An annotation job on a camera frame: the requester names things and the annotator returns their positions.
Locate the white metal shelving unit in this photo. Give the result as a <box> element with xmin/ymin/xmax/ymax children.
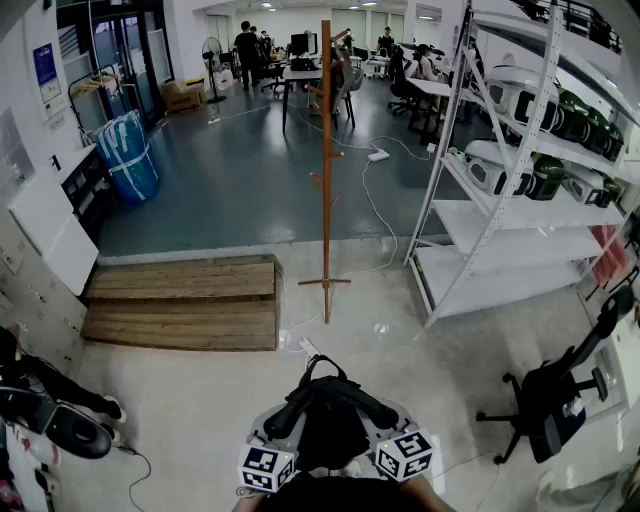
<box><xmin>403</xmin><ymin>0</ymin><xmax>640</xmax><ymax>329</ymax></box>

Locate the black metal railing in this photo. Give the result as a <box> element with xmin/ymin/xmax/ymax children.
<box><xmin>514</xmin><ymin>0</ymin><xmax>624</xmax><ymax>54</ymax></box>

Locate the white locker cabinet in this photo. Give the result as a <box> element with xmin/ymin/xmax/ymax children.
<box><xmin>0</xmin><ymin>209</ymin><xmax>90</xmax><ymax>372</ymax></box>

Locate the black ring cushion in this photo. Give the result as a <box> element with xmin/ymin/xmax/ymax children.
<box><xmin>44</xmin><ymin>404</ymin><xmax>114</xmax><ymax>459</ymax></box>

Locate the black framed glass door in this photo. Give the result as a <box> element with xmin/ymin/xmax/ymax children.
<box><xmin>56</xmin><ymin>0</ymin><xmax>174</xmax><ymax>132</ymax></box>

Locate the white device with dark window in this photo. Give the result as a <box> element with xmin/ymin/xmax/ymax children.
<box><xmin>462</xmin><ymin>139</ymin><xmax>536</xmax><ymax>197</ymax></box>
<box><xmin>484</xmin><ymin>64</ymin><xmax>564</xmax><ymax>134</ymax></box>
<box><xmin>564</xmin><ymin>167</ymin><xmax>609</xmax><ymax>206</ymax></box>

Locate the blue wrapped roll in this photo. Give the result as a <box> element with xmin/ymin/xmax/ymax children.
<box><xmin>94</xmin><ymin>109</ymin><xmax>161</xmax><ymax>205</ymax></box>

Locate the brown cardboard box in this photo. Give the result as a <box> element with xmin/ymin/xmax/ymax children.
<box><xmin>160</xmin><ymin>79</ymin><xmax>206</xmax><ymax>115</ymax></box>

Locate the white flat panel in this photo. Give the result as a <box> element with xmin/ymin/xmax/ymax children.
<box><xmin>9</xmin><ymin>172</ymin><xmax>100</xmax><ymax>296</ymax></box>

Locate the thin black cable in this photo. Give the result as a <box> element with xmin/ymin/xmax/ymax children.
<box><xmin>117</xmin><ymin>444</ymin><xmax>152</xmax><ymax>512</ymax></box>

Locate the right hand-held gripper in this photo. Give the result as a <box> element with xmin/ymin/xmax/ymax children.
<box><xmin>366</xmin><ymin>398</ymin><xmax>436</xmax><ymax>484</ymax></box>

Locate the grey chair with dark legs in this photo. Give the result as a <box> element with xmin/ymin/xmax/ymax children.
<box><xmin>329</xmin><ymin>44</ymin><xmax>365</xmax><ymax>129</ymax></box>

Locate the person's black shirt torso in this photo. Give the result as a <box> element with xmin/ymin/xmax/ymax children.
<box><xmin>259</xmin><ymin>470</ymin><xmax>421</xmax><ymax>512</ymax></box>

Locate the wooden plank platform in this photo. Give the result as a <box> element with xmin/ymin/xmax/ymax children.
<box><xmin>80</xmin><ymin>253</ymin><xmax>279</xmax><ymax>352</ymax></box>

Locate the red striped cloth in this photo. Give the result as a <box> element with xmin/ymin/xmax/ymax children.
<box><xmin>589</xmin><ymin>224</ymin><xmax>629</xmax><ymax>287</ymax></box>

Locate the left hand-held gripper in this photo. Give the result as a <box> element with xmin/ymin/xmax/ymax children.
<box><xmin>236</xmin><ymin>407</ymin><xmax>301</xmax><ymax>495</ymax></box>

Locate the black low shelf rack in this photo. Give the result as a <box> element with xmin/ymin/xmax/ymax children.
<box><xmin>60</xmin><ymin>144</ymin><xmax>109</xmax><ymax>236</ymax></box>

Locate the black office chair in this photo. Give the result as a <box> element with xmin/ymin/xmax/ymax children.
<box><xmin>475</xmin><ymin>284</ymin><xmax>639</xmax><ymax>466</ymax></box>
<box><xmin>388</xmin><ymin>44</ymin><xmax>417</xmax><ymax>116</ymax></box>
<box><xmin>262</xmin><ymin>49</ymin><xmax>286</xmax><ymax>94</ymax></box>

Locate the blue wall poster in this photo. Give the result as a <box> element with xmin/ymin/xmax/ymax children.
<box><xmin>32</xmin><ymin>42</ymin><xmax>55</xmax><ymax>86</ymax></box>

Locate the white office desk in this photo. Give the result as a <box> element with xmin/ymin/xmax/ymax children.
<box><xmin>404</xmin><ymin>74</ymin><xmax>454</xmax><ymax>146</ymax></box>

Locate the brown wooden coat rack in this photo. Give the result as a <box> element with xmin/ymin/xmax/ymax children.
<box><xmin>298</xmin><ymin>19</ymin><xmax>352</xmax><ymax>325</ymax></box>

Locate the black standing fan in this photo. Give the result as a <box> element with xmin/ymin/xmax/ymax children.
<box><xmin>201</xmin><ymin>36</ymin><xmax>227</xmax><ymax>105</ymax></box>

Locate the black backpack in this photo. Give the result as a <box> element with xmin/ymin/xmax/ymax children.
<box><xmin>263</xmin><ymin>353</ymin><xmax>400</xmax><ymax>474</ymax></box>

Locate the black computer monitor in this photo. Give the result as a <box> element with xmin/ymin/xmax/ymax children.
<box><xmin>290</xmin><ymin>32</ymin><xmax>321</xmax><ymax>57</ymax></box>

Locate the green round device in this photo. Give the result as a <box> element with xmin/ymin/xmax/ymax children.
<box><xmin>529</xmin><ymin>153</ymin><xmax>566</xmax><ymax>201</ymax></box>
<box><xmin>584</xmin><ymin>107</ymin><xmax>614</xmax><ymax>154</ymax></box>
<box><xmin>607</xmin><ymin>122</ymin><xmax>626</xmax><ymax>161</ymax></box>
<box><xmin>554</xmin><ymin>89</ymin><xmax>592</xmax><ymax>142</ymax></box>

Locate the garment rail with wooden hangers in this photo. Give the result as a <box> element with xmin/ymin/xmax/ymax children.
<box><xmin>67</xmin><ymin>64</ymin><xmax>124</xmax><ymax>136</ymax></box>

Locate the grey desk with black legs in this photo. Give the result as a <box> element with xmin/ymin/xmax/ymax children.
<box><xmin>282</xmin><ymin>64</ymin><xmax>341</xmax><ymax>134</ymax></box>

